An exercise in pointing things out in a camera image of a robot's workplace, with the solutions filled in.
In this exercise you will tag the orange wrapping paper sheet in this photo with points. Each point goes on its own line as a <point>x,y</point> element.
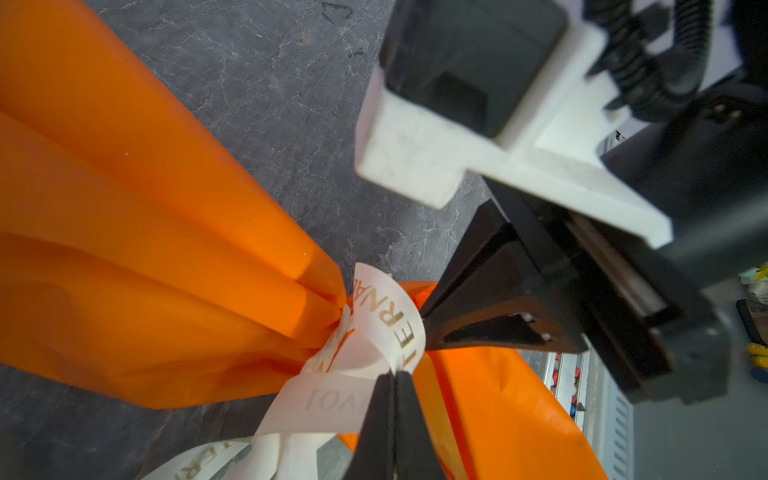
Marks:
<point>138,259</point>

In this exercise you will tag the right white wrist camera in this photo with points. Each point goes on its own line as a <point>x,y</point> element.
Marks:
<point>504,89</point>

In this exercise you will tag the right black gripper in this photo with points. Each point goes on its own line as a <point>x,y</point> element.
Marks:
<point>642,308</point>

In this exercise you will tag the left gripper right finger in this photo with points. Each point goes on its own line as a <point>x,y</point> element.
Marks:
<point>415,456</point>

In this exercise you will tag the aluminium front rail frame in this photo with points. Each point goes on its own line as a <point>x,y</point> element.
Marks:
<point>585,389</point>

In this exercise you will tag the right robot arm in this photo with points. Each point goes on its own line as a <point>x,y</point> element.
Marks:
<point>658,59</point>

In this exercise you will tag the white printed ribbon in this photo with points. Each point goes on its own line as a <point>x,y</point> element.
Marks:
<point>381,331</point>

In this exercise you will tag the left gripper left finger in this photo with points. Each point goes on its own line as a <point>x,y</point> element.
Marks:
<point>374,455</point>

